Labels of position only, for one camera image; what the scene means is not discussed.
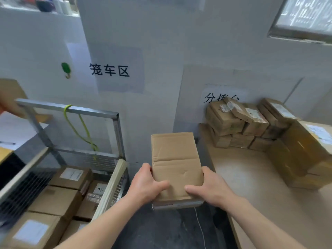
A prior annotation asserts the person's left hand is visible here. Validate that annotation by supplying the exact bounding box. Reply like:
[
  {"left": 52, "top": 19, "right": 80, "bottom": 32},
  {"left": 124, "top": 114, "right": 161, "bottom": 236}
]
[{"left": 127, "top": 163, "right": 171, "bottom": 205}]

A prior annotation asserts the person's right hand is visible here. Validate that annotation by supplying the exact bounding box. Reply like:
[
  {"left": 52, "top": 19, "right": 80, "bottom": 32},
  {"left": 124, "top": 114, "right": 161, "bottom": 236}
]
[{"left": 184, "top": 166, "right": 235, "bottom": 209}]

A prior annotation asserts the unlabelled medium cardboard box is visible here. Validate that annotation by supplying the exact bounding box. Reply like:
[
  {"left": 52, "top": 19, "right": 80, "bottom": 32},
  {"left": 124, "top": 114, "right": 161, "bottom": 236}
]
[{"left": 151, "top": 132, "right": 205, "bottom": 211}]

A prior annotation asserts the large labelled cardboard box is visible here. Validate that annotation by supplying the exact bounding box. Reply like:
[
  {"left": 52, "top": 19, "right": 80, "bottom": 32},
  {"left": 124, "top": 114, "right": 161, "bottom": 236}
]
[
  {"left": 74, "top": 180, "right": 108, "bottom": 222},
  {"left": 58, "top": 220, "right": 90, "bottom": 244}
]

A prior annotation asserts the pile of parcels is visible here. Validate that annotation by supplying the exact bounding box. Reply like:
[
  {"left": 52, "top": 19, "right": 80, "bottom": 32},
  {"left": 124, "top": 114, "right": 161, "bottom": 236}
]
[{"left": 206, "top": 97, "right": 332, "bottom": 191}]

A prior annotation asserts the small parcel white label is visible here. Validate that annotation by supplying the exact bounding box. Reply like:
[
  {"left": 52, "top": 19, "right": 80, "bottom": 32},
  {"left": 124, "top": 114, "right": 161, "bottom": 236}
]
[{"left": 49, "top": 166, "right": 93, "bottom": 191}]

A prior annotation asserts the barcode printed medium cardboard box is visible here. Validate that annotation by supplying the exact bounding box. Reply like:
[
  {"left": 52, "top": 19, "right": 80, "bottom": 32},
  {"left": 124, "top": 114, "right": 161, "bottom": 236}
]
[{"left": 28, "top": 185, "right": 83, "bottom": 221}]

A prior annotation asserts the metal wire cage cart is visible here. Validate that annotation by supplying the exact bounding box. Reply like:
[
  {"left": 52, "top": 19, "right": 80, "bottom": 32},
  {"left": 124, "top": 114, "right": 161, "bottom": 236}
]
[{"left": 0, "top": 98, "right": 129, "bottom": 249}]

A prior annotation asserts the parcel with long label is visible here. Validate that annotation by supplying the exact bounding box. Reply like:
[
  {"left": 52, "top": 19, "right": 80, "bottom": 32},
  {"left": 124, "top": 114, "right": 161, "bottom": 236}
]
[{"left": 1, "top": 211, "right": 69, "bottom": 249}]

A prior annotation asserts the person's left forearm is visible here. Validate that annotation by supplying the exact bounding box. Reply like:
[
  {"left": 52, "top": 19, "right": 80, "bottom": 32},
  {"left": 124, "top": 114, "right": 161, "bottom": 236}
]
[{"left": 53, "top": 194, "right": 154, "bottom": 249}]

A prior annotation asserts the person's right forearm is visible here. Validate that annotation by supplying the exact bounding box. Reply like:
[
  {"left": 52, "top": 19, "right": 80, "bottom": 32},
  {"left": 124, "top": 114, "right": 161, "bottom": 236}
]
[{"left": 223, "top": 197, "right": 309, "bottom": 249}]

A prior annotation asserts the white partition board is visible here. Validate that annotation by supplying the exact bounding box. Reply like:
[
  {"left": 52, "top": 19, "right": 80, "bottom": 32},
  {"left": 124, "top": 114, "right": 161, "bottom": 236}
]
[{"left": 284, "top": 75, "right": 332, "bottom": 125}]

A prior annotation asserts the white paper sheet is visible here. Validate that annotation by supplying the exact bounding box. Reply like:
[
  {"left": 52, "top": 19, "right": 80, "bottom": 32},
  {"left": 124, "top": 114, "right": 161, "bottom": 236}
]
[{"left": 0, "top": 111, "right": 50, "bottom": 152}]

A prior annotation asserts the dark-framed window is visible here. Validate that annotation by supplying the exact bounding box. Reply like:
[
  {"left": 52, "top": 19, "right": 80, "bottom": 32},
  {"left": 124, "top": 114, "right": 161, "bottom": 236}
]
[{"left": 267, "top": 0, "right": 332, "bottom": 44}]

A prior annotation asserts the white small bottle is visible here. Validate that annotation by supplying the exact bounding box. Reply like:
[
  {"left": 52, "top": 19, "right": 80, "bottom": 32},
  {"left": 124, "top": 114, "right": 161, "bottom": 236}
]
[{"left": 53, "top": 0, "right": 73, "bottom": 15}]

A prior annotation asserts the dark mug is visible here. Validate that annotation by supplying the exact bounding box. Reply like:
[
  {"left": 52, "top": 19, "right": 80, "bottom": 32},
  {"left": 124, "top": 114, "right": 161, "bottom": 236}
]
[{"left": 35, "top": 0, "right": 56, "bottom": 13}]

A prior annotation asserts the yellow-green rope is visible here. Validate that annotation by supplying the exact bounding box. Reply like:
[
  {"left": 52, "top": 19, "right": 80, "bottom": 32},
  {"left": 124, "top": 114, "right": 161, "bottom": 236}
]
[{"left": 63, "top": 104, "right": 99, "bottom": 161}]

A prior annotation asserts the wall sign with black characters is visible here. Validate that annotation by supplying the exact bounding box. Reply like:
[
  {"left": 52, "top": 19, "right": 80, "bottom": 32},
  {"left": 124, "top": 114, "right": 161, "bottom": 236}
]
[{"left": 66, "top": 43, "right": 145, "bottom": 94}]

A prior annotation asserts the green popsicle wall hook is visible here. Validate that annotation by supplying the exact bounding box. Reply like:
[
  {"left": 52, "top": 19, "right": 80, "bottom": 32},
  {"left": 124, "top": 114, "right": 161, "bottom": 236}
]
[{"left": 61, "top": 62, "right": 71, "bottom": 80}]

